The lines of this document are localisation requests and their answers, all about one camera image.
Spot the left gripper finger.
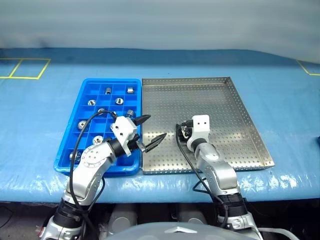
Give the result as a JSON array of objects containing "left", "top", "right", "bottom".
[
  {"left": 144, "top": 132, "right": 168, "bottom": 153},
  {"left": 133, "top": 114, "right": 152, "bottom": 127}
]

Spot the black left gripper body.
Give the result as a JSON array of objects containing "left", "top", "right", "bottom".
[{"left": 127, "top": 134, "right": 147, "bottom": 153}]

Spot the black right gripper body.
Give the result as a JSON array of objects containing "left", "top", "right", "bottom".
[{"left": 186, "top": 119, "right": 195, "bottom": 141}]

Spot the blue compartment tray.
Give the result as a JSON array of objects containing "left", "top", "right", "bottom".
[{"left": 54, "top": 77, "right": 143, "bottom": 177}]

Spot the perforated metal tray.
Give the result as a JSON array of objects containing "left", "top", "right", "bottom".
[{"left": 141, "top": 76, "right": 276, "bottom": 175}]

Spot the grey rounded cylinder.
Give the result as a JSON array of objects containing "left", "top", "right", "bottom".
[
  {"left": 178, "top": 204, "right": 207, "bottom": 225},
  {"left": 108, "top": 203, "right": 138, "bottom": 235}
]

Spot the grey robot torso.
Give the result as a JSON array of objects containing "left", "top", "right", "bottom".
[{"left": 104, "top": 221, "right": 261, "bottom": 240}]

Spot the blue plastic table cover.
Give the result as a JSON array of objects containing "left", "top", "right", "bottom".
[{"left": 0, "top": 47, "right": 320, "bottom": 204}]

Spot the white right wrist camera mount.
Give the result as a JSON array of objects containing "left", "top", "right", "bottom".
[{"left": 186, "top": 114, "right": 210, "bottom": 152}]

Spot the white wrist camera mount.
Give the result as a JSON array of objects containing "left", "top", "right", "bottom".
[
  {"left": 110, "top": 116, "right": 138, "bottom": 157},
  {"left": 186, "top": 114, "right": 210, "bottom": 152}
]

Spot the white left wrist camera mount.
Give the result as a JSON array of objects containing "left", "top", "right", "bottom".
[{"left": 110, "top": 116, "right": 138, "bottom": 157}]

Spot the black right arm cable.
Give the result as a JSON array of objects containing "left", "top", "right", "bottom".
[{"left": 174, "top": 134, "right": 231, "bottom": 229}]

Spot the white cable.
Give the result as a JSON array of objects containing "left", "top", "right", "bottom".
[{"left": 258, "top": 226, "right": 296, "bottom": 240}]

